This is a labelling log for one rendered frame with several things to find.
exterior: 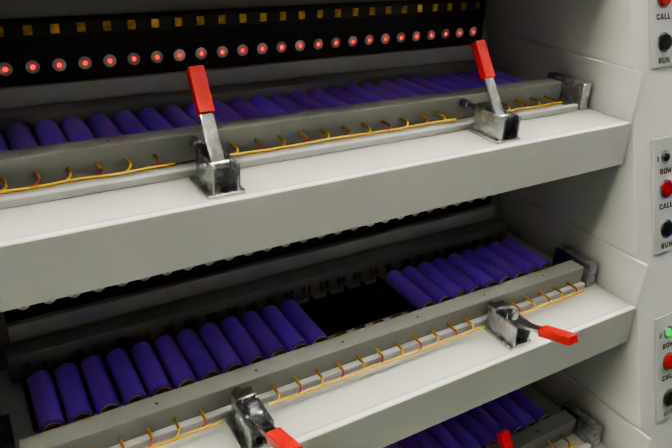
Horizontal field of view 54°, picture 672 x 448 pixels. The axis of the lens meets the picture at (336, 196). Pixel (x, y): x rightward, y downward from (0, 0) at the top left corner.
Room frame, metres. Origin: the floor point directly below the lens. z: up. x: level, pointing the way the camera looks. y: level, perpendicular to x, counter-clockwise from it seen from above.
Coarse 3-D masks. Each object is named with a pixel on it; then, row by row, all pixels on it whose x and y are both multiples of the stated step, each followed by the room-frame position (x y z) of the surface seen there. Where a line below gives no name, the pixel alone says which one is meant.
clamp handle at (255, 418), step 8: (256, 408) 0.46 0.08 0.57; (256, 416) 0.46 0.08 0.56; (256, 424) 0.44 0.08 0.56; (264, 424) 0.44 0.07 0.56; (272, 424) 0.44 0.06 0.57; (264, 432) 0.43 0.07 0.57; (272, 432) 0.42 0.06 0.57; (280, 432) 0.42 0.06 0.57; (272, 440) 0.42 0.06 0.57; (280, 440) 0.41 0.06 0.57; (288, 440) 0.41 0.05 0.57
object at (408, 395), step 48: (384, 240) 0.71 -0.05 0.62; (528, 240) 0.78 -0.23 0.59; (576, 240) 0.71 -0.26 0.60; (192, 288) 0.60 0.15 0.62; (624, 288) 0.66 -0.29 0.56; (480, 336) 0.59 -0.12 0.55; (624, 336) 0.66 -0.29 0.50; (0, 384) 0.51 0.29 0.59; (336, 384) 0.52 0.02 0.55; (384, 384) 0.53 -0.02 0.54; (432, 384) 0.53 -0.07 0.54; (480, 384) 0.55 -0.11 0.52; (0, 432) 0.43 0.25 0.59; (288, 432) 0.47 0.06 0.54; (336, 432) 0.48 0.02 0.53; (384, 432) 0.51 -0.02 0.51
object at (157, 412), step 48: (528, 288) 0.64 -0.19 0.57; (576, 288) 0.66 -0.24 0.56; (336, 336) 0.55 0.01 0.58; (384, 336) 0.56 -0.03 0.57; (192, 384) 0.49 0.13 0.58; (240, 384) 0.49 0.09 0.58; (48, 432) 0.43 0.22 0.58; (96, 432) 0.44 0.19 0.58; (144, 432) 0.46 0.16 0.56; (192, 432) 0.46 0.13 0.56
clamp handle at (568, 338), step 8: (512, 312) 0.58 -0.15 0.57; (512, 320) 0.59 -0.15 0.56; (520, 320) 0.58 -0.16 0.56; (528, 328) 0.57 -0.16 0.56; (536, 328) 0.56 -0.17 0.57; (544, 328) 0.55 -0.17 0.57; (552, 328) 0.55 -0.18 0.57; (544, 336) 0.55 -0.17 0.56; (552, 336) 0.54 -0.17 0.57; (560, 336) 0.53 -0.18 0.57; (568, 336) 0.53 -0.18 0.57; (576, 336) 0.53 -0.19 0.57; (568, 344) 0.52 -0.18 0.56
